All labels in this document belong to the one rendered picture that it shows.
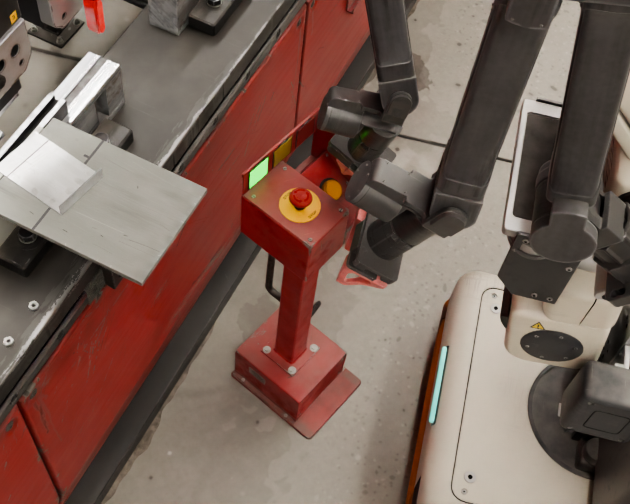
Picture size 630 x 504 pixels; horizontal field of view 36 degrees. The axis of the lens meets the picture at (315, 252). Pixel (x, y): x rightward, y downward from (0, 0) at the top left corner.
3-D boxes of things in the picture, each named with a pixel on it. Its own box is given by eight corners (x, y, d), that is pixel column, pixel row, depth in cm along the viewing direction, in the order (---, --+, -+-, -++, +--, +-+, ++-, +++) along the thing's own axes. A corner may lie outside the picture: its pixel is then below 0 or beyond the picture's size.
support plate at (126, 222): (142, 286, 133) (141, 283, 132) (-19, 208, 138) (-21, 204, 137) (207, 192, 142) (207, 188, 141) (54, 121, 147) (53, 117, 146)
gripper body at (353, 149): (347, 120, 165) (362, 100, 158) (393, 159, 165) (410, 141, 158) (325, 145, 162) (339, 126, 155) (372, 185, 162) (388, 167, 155)
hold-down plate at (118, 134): (27, 279, 145) (23, 269, 143) (-4, 264, 146) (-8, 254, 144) (134, 140, 160) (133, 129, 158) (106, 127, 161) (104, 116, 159)
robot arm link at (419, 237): (451, 235, 120) (458, 198, 123) (406, 209, 118) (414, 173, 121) (417, 255, 126) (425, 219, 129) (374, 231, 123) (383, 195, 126)
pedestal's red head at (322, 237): (305, 283, 174) (313, 228, 158) (239, 231, 178) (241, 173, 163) (374, 215, 182) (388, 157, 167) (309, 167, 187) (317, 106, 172)
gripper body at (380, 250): (349, 265, 128) (381, 245, 122) (364, 203, 133) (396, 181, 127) (388, 287, 130) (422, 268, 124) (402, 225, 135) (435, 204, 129)
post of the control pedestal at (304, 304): (291, 365, 224) (309, 240, 178) (273, 350, 226) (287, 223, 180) (306, 349, 227) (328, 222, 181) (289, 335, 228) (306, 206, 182)
